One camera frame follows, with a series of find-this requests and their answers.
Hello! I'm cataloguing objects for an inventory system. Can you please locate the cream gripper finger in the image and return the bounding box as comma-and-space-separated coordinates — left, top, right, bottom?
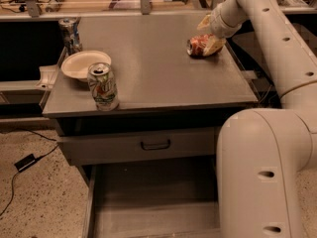
197, 14, 210, 30
203, 37, 226, 57

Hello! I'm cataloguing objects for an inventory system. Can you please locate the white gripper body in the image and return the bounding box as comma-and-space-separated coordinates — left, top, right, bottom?
210, 4, 242, 39

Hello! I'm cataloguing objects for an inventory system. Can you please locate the red coke can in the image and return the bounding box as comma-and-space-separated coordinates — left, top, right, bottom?
187, 34, 214, 57

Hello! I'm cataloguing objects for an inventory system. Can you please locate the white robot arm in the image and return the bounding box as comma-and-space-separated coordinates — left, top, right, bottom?
210, 0, 317, 238

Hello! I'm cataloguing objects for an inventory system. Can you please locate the grey drawer cabinet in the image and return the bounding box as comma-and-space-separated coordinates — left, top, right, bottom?
42, 13, 260, 167

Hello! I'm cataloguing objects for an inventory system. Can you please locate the green white soda can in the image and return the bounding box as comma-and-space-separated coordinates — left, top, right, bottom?
87, 62, 119, 111

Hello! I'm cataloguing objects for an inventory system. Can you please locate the silver blue energy can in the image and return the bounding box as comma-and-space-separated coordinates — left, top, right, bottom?
58, 18, 82, 55

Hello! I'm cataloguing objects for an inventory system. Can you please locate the grey middle drawer front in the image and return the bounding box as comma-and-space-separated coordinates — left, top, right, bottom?
58, 127, 215, 166

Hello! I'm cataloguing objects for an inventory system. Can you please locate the open grey bottom drawer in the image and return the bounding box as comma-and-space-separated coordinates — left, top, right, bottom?
82, 156, 221, 238

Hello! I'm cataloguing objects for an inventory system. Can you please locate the white paper bowl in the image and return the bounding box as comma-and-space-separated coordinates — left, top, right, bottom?
61, 51, 112, 82

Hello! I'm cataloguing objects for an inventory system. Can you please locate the black power adapter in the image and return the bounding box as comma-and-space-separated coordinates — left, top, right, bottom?
15, 154, 36, 173

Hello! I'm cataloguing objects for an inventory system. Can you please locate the black drawer handle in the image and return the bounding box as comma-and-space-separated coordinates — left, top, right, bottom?
140, 139, 171, 151

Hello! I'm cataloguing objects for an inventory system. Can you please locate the grey side tray bracket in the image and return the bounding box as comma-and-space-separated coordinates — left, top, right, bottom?
36, 64, 59, 90

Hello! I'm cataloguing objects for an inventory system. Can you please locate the black floor cable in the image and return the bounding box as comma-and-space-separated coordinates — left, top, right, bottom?
0, 128, 60, 217

